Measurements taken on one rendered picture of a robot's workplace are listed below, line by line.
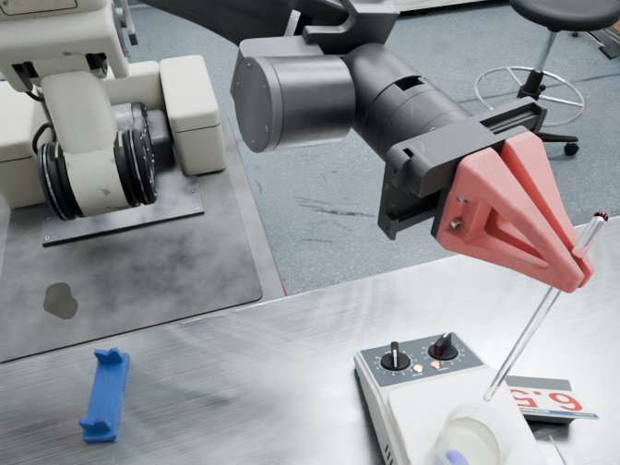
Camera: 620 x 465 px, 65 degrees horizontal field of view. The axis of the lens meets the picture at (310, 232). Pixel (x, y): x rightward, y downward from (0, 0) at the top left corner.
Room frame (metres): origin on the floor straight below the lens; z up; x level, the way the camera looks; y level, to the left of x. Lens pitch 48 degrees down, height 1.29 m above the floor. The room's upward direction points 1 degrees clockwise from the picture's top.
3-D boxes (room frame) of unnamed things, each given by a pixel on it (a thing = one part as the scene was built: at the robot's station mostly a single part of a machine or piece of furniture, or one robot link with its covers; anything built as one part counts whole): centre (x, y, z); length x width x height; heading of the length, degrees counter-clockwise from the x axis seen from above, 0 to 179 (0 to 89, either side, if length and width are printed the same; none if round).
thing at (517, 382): (0.23, -0.26, 0.77); 0.09 x 0.06 x 0.04; 86
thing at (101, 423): (0.23, 0.23, 0.77); 0.10 x 0.03 x 0.04; 6
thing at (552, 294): (0.15, -0.13, 1.04); 0.01 x 0.01 x 0.20
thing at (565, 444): (0.17, -0.25, 0.76); 0.06 x 0.06 x 0.02
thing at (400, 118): (0.25, -0.08, 1.10); 0.10 x 0.07 x 0.07; 118
